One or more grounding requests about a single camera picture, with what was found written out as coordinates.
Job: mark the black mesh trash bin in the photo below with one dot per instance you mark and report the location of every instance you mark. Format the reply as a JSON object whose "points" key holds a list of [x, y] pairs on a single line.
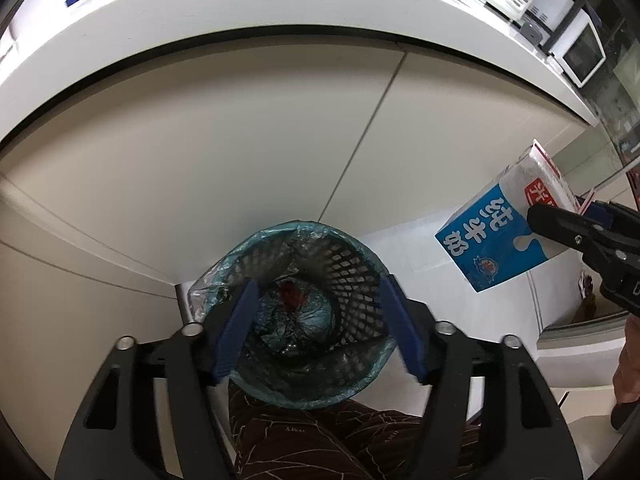
{"points": [[323, 353]]}

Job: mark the small black puck device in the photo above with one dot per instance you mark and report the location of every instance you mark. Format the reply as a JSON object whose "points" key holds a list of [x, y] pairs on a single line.
{"points": [[531, 32]]}

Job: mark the white microwave oven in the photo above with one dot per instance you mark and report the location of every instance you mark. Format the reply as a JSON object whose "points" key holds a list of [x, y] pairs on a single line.
{"points": [[578, 50]]}

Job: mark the red mesh net bag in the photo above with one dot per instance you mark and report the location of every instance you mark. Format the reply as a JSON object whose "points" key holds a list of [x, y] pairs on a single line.
{"points": [[292, 296]]}

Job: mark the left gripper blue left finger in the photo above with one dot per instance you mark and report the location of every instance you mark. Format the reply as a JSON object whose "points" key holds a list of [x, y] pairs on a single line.
{"points": [[228, 337]]}

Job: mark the person's right hand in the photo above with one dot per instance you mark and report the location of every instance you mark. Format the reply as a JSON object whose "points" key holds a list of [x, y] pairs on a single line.
{"points": [[626, 380]]}

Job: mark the blue white milk carton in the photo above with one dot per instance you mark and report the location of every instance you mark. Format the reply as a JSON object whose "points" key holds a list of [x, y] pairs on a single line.
{"points": [[489, 238]]}

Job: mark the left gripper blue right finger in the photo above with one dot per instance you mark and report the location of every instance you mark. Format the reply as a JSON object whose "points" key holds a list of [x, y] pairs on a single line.
{"points": [[402, 328]]}

